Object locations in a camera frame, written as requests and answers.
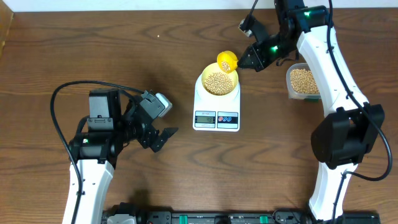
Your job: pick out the yellow bowl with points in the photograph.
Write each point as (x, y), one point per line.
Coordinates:
(217, 82)

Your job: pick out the yellow measuring scoop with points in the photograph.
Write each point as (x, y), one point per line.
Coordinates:
(227, 61)

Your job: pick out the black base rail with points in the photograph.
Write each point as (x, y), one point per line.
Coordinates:
(130, 213)

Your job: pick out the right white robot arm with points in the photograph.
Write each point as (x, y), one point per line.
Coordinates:
(351, 124)

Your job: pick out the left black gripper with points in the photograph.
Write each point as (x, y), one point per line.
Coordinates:
(148, 138)

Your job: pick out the white digital kitchen scale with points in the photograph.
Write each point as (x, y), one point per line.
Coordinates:
(214, 112)

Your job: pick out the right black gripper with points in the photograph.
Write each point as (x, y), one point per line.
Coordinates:
(259, 63)

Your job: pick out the clear container of soybeans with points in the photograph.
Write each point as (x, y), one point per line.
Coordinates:
(301, 83)

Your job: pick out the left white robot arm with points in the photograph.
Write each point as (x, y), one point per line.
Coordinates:
(100, 138)

